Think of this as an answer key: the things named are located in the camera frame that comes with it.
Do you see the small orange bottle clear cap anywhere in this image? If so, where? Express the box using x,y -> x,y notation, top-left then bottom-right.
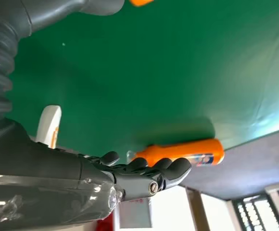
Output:
127,138 -> 225,168

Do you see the brown post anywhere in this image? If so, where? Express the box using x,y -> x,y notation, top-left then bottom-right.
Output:
185,188 -> 212,231

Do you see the red white sign board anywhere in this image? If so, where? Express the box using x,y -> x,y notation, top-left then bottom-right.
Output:
96,197 -> 155,231

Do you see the white tube bottle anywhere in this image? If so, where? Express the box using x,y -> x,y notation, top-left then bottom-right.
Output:
35,105 -> 62,149

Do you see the green table mat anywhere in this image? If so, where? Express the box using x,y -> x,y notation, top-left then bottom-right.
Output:
6,0 -> 279,164

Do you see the window grille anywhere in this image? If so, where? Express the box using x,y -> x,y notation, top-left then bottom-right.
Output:
231,183 -> 279,231

